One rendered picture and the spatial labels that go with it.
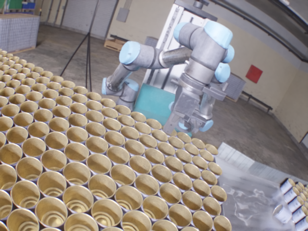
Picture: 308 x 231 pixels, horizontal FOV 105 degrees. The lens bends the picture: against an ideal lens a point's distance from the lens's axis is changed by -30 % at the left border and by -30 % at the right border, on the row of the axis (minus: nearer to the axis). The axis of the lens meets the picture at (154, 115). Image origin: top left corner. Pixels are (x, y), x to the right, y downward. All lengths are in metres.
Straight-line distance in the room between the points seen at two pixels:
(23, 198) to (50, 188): 0.08
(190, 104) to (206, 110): 0.74
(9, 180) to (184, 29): 0.62
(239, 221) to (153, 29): 8.56
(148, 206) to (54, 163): 0.29
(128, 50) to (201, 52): 0.45
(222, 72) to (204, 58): 0.58
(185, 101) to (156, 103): 0.97
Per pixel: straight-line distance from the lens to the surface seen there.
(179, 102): 0.40
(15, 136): 0.56
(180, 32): 0.50
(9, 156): 0.52
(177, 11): 1.27
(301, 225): 1.02
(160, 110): 1.39
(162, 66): 0.82
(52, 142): 0.54
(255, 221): 0.79
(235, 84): 7.57
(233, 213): 0.72
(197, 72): 0.41
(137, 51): 0.78
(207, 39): 0.41
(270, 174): 1.07
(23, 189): 0.45
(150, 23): 8.81
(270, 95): 10.47
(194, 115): 0.92
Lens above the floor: 1.53
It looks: 28 degrees down
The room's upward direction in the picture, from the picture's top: 23 degrees clockwise
